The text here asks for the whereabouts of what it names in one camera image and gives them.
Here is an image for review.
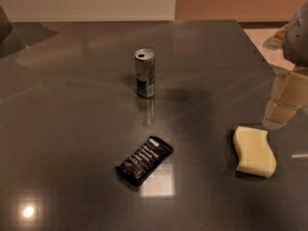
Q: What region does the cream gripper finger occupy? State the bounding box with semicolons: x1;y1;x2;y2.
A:
263;65;308;130

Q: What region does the black rxbar chocolate wrapper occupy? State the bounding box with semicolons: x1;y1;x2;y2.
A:
115;136;174;187

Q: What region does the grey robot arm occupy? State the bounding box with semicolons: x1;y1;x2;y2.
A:
263;1;308;130

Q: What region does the yellow curved sponge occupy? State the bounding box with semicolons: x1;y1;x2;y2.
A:
233;126;276;178

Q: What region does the silver energy drink can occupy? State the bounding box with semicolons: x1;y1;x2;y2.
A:
135;48;155;98

